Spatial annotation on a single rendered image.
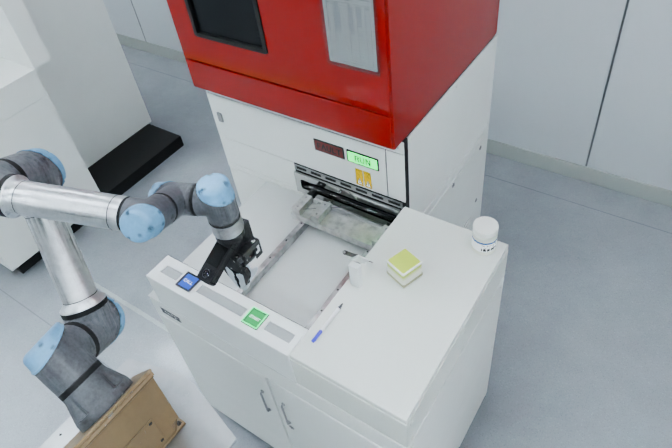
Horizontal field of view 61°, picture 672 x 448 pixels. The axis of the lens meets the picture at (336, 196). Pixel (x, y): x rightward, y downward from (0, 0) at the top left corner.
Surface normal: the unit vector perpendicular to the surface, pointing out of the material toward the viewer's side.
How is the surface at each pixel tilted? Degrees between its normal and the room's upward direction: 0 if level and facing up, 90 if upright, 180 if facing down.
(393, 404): 0
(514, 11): 90
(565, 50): 90
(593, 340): 0
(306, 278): 0
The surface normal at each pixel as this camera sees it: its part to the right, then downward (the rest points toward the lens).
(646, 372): -0.11, -0.73
